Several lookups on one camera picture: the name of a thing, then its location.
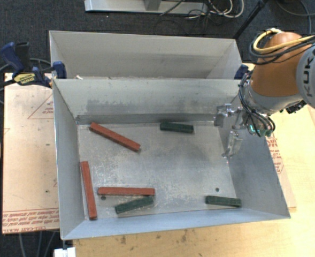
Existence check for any brown cardboard board, red print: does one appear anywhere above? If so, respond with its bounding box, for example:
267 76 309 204
2 72 298 235

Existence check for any dark green flat block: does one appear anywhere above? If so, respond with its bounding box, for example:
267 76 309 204
114 195 155 215
205 195 242 208
159 120 195 134

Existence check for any red-brown flat block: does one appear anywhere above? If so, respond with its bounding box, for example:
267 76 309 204
79 160 98 221
89 122 142 153
97 186 156 197

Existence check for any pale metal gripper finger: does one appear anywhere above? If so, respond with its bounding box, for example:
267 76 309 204
220 131 244 160
213 103 240 128

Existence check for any grey metal bin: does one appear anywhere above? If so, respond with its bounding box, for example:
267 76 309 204
49 30 291 241

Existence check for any black cylinder on white bracket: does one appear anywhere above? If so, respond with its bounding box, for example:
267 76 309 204
285 99 307 115

